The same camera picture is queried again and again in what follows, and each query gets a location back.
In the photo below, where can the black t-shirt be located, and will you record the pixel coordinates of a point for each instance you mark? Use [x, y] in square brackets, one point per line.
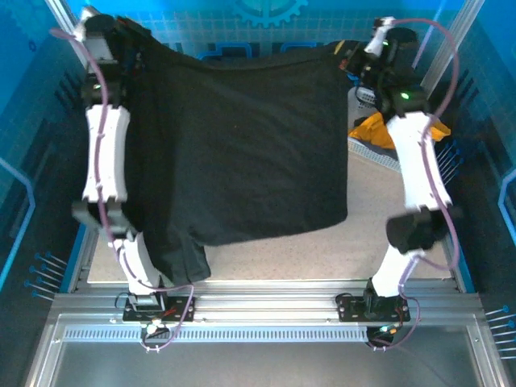
[242, 153]

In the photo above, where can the grey metal tray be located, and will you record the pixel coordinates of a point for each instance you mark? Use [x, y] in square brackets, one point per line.
[262, 363]

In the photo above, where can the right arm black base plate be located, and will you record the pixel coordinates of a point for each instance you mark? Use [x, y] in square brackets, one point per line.
[348, 308]

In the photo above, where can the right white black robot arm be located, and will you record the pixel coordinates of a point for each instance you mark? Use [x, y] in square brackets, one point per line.
[415, 161]

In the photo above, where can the orange t-shirt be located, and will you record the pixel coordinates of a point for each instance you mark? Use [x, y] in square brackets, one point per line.
[375, 133]

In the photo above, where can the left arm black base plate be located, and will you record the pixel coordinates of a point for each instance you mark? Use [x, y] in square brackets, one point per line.
[131, 314]

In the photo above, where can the aluminium frame post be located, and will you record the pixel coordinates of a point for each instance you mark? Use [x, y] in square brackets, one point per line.
[463, 24]
[62, 8]

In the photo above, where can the aluminium mounting rail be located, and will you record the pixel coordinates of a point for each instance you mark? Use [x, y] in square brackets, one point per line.
[262, 302]

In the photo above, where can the white plastic basket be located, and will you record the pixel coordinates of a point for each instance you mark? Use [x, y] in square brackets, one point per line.
[364, 98]

